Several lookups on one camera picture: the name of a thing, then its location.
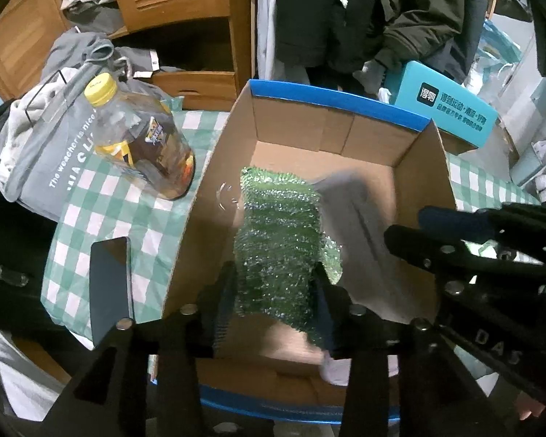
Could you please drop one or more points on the grey folded clothes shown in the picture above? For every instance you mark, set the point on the grey folded clothes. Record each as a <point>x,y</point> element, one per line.
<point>95,13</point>

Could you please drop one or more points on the grey cloth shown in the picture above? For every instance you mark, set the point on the grey cloth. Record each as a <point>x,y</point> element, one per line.
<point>364,218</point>

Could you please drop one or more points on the green white checked tablecloth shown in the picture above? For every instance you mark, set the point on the green white checked tablecloth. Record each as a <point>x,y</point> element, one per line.
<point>95,218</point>

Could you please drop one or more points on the black hanging jacket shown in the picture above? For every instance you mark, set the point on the black hanging jacket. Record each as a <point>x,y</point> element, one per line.
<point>327,22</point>

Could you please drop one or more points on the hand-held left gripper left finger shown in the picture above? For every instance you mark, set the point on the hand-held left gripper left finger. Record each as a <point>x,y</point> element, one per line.
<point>223,309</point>

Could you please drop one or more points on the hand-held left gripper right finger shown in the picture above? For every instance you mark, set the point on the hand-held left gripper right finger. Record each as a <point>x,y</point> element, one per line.
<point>324,323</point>

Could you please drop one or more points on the white hanging garment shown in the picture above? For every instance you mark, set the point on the white hanging garment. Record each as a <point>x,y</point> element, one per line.
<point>266,18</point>

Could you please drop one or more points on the person's right hand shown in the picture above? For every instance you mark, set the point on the person's right hand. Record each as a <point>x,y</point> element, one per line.
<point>530,407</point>

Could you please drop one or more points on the grey hooded garment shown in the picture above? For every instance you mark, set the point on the grey hooded garment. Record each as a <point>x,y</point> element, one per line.
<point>77,52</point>

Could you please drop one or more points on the blue-rimmed cardboard box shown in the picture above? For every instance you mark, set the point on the blue-rimmed cardboard box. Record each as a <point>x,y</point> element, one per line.
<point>382,145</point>

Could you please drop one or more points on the yellow-capped plastic bottle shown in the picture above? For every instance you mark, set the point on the yellow-capped plastic bottle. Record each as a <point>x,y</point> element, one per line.
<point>136,136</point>

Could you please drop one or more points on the light blue storage container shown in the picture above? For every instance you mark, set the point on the light blue storage container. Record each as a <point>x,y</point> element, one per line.
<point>534,136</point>

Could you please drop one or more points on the green bubble wrap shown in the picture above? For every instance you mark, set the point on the green bubble wrap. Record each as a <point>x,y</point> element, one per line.
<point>277,236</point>

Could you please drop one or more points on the white small jars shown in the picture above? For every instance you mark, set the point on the white small jars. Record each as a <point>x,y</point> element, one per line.
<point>543,191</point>

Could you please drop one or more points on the white bedding cloth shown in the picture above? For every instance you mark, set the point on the white bedding cloth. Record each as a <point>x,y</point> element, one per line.
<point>22,373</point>

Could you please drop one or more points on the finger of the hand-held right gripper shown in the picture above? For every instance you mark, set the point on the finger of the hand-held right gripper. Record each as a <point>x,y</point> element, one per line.
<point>439,216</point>
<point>414,243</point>

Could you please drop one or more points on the black smartphone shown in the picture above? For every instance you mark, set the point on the black smartphone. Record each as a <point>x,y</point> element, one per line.
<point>111,282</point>

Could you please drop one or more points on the teal cardboard box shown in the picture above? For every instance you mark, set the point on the teal cardboard box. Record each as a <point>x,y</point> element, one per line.
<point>455,100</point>

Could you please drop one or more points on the grey printed tote bag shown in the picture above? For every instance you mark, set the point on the grey printed tote bag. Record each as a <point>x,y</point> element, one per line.
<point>50,154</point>

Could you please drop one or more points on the clear blue plastic bag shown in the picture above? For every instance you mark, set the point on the clear blue plastic bag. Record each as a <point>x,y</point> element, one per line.
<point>498,50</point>

